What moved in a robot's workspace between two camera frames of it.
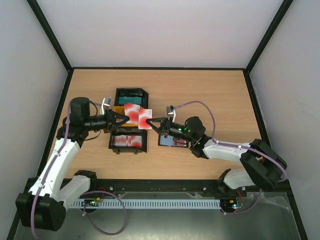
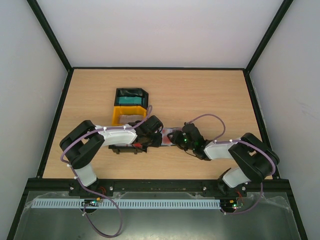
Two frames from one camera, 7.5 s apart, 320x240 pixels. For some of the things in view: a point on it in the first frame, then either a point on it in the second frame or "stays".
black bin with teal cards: (137, 96) stays
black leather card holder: (168, 141) stays
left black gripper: (110, 119) -> (157, 143)
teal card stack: (133, 100) stays
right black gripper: (164, 126) -> (176, 138)
